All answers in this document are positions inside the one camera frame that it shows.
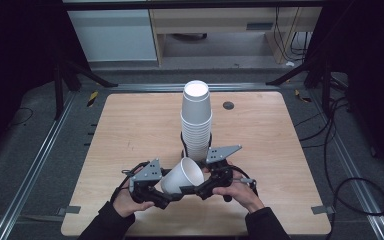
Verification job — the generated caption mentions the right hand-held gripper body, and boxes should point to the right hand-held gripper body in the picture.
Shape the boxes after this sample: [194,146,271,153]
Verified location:
[194,144,243,201]

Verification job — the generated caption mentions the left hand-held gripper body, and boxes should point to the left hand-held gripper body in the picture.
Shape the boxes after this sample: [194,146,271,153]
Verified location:
[128,158,168,210]

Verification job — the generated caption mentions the single white paper cup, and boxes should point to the single white paper cup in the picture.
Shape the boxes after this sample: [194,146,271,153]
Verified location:
[160,157,205,195]

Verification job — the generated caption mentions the stack of white paper cups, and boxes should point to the stack of white paper cups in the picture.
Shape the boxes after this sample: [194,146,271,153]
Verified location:
[179,79,213,163]

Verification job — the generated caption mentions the person's left hand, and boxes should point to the person's left hand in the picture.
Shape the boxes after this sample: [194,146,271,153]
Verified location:
[112,186,155,218]

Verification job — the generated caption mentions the person's right hand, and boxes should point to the person's right hand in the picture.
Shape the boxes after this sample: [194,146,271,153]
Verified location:
[212,161,266,214]

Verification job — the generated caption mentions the grey tape piece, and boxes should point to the grey tape piece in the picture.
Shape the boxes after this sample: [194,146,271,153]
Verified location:
[56,205,82,217]
[310,205,336,216]

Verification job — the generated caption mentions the yellow black tape strip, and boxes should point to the yellow black tape strip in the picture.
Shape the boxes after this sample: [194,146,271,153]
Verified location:
[86,90,100,109]
[294,88,313,104]

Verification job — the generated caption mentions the black metal stand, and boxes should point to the black metal stand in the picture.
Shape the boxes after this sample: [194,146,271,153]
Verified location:
[265,59,335,117]
[52,49,120,122]

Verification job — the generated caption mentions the white cabinet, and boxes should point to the white cabinet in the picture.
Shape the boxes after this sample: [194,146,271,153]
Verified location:
[67,9,158,63]

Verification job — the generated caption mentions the light wooden desk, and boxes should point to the light wooden desk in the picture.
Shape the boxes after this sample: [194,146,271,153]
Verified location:
[148,7,323,66]

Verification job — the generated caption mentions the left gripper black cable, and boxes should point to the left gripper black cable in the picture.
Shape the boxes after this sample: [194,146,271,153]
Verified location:
[109,161,151,204]

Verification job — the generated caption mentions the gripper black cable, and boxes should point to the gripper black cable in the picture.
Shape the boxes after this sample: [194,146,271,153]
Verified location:
[109,161,151,204]
[228,164,259,198]

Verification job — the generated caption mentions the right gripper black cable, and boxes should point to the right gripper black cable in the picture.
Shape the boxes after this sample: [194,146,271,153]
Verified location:
[228,164,259,198]

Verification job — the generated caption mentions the black floor cable bundle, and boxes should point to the black floor cable bundle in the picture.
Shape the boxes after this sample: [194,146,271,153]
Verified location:
[294,99,335,150]

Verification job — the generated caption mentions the metal floor rail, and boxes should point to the metal floor rail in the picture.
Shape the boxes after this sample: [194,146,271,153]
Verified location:
[309,91,384,240]
[0,91,78,240]

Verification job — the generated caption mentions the thin black floor cable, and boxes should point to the thin black floor cable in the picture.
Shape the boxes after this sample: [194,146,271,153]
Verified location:
[11,106,35,127]

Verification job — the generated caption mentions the hanging black desk cables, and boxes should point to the hanging black desk cables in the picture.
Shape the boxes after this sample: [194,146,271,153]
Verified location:
[274,7,312,63]

